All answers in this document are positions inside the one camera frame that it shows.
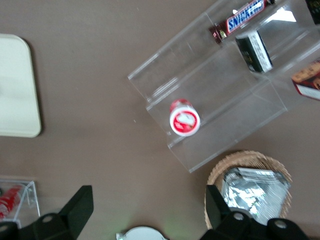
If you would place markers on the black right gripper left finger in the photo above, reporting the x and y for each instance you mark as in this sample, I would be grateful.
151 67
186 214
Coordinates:
65 220

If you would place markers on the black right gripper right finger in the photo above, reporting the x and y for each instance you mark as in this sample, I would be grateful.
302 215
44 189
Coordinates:
225 225

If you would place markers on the red gum canister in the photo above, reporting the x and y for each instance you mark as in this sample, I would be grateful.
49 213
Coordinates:
185 120

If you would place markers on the cream plastic tray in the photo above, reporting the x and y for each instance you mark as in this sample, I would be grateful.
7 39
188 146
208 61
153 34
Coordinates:
17 85

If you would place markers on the clear acrylic bottle rack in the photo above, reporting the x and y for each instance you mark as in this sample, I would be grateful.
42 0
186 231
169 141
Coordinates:
30 200

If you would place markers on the stacked foil containers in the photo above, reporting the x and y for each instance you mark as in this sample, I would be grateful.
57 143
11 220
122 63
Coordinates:
255 192

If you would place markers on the light woven wicker basket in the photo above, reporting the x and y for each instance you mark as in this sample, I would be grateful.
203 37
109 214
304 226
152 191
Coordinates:
220 167

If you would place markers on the red cola bottle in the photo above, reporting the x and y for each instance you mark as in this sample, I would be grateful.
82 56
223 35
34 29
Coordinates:
8 202

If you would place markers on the clear acrylic step stand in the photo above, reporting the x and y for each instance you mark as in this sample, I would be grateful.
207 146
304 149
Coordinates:
225 105

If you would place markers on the red cookie box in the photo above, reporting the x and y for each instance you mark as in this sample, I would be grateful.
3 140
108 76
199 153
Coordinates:
308 80

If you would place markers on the small black box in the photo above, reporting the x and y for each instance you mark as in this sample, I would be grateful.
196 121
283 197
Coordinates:
253 52

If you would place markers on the snickers bar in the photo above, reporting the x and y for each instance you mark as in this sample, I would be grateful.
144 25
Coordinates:
242 18

